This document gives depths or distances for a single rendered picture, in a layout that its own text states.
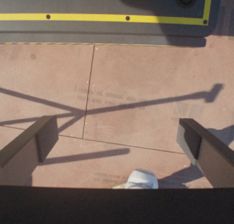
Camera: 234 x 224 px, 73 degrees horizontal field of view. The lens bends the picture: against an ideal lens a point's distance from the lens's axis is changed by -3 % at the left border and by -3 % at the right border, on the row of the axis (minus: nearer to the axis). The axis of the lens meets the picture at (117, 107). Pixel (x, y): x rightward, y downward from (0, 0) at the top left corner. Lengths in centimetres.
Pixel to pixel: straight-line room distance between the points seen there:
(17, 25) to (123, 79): 43
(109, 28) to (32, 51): 45
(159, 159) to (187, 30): 62
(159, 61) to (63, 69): 39
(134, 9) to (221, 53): 52
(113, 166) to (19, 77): 59
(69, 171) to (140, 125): 42
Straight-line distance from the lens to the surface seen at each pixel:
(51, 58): 73
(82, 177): 91
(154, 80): 71
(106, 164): 85
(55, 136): 17
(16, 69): 80
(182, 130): 16
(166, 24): 38
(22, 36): 41
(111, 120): 73
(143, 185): 57
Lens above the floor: 68
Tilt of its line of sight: 73 degrees down
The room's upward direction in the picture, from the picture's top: 178 degrees clockwise
